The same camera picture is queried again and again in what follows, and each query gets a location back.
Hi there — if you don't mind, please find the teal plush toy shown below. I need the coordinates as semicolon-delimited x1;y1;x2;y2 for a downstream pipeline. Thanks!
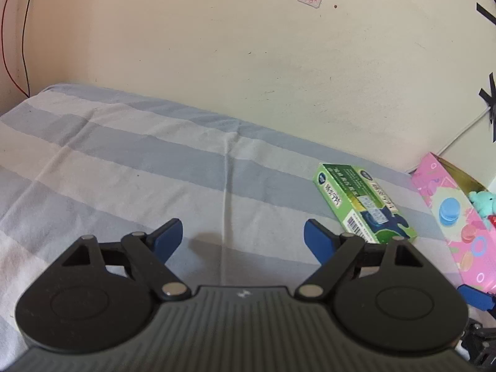
468;191;496;218

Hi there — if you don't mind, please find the green patterned small box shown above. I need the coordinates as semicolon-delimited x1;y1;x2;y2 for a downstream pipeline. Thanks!
314;163;417;244

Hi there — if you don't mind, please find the pink macaron biscuit tin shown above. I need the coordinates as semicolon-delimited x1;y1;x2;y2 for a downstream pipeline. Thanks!
412;153;495;293

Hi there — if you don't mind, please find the striped bed sheet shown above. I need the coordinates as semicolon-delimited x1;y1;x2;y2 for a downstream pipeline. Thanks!
1;84;461;366

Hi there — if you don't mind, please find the black tape cross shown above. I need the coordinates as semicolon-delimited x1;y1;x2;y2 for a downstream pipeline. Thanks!
479;73;496;142

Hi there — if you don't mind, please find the white power cable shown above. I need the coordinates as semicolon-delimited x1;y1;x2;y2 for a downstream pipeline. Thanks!
437;107;496;156

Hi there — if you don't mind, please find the red black wall wire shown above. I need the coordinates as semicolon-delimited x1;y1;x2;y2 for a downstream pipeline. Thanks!
0;0;37;99

